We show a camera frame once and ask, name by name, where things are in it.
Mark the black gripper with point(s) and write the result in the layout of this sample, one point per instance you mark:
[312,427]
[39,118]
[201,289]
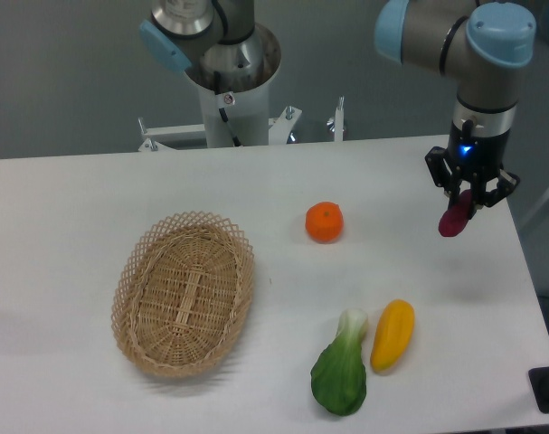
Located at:
[474,158]

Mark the purple sweet potato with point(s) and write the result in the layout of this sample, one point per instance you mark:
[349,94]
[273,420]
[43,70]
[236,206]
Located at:
[456,218]

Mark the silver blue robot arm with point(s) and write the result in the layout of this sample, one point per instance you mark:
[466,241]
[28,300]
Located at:
[484,46]

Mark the orange tangerine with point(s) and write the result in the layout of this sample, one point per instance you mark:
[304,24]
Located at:
[324,222]

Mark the yellow squash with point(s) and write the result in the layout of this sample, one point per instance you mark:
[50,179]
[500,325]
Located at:
[393,335]

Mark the green bok choy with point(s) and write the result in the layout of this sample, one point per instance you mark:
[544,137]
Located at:
[338,377]

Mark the woven wicker basket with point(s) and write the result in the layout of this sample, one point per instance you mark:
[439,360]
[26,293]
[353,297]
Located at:
[184,295]

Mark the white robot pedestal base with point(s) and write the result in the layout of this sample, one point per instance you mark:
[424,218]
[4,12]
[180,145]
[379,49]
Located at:
[233,88]

